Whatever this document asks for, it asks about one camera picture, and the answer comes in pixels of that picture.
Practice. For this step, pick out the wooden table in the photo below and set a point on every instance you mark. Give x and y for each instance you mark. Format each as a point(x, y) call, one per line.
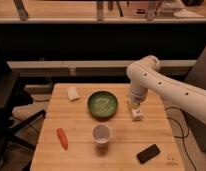
point(68, 141)

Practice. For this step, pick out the green bowl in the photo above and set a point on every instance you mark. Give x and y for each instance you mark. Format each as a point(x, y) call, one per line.
point(102, 104)

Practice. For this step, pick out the black smartphone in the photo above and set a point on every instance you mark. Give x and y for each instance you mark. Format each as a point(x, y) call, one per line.
point(148, 153)

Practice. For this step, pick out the black office chair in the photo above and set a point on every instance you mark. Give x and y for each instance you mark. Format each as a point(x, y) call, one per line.
point(12, 94)

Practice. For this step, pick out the white tube bottle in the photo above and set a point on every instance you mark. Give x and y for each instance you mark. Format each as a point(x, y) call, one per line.
point(135, 110)

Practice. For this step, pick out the white paper cup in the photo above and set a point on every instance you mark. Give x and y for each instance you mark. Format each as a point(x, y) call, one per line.
point(101, 134)

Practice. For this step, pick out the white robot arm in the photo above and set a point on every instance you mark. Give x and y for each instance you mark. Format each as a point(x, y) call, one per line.
point(144, 75)

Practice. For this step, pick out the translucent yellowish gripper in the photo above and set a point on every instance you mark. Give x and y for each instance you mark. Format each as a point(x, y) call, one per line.
point(135, 102)

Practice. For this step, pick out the orange carrot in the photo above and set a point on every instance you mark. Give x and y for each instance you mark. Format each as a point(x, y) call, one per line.
point(62, 138)

